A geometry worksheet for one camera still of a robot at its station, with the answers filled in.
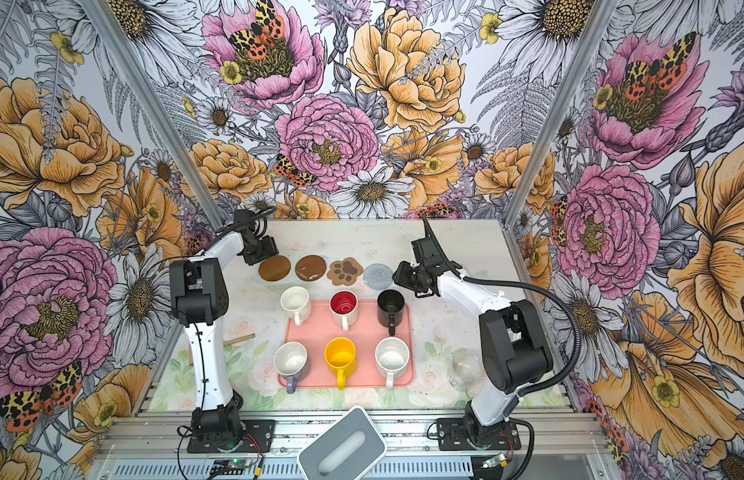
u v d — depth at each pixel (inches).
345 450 28.1
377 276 41.3
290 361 33.4
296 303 35.9
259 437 29.2
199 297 24.3
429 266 28.2
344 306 37.2
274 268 41.5
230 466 28.0
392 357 34.3
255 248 36.9
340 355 34.0
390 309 36.7
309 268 42.7
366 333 37.0
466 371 33.4
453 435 29.1
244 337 36.1
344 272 41.5
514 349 18.4
